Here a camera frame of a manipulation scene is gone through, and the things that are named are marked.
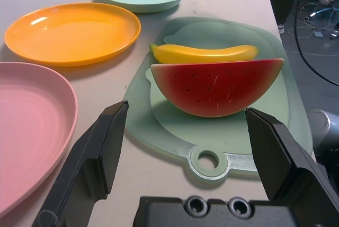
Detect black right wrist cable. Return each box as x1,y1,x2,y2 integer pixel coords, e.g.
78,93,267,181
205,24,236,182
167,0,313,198
291,0,339,86

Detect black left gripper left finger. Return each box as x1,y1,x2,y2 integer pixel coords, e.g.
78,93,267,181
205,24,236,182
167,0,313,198
31,100,130,227

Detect yellow round plate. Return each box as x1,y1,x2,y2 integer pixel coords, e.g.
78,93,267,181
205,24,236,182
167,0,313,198
4,2,141,67

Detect yellow toy banana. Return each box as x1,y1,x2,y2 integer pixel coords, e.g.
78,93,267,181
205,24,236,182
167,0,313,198
149,43,259,65

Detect pink round plate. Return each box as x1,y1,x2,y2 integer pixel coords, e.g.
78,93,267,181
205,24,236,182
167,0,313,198
0,62,79,213

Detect large translucent green cutting board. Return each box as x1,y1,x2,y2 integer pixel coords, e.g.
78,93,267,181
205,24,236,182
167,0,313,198
123,16,313,185

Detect small green cutting board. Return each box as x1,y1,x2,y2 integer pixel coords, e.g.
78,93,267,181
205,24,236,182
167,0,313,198
145,23,291,156

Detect toy watermelon slice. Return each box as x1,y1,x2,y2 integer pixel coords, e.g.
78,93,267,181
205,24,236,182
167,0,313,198
150,58,284,118

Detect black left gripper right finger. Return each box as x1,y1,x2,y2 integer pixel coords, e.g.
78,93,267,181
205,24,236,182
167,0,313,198
245,107,335,206

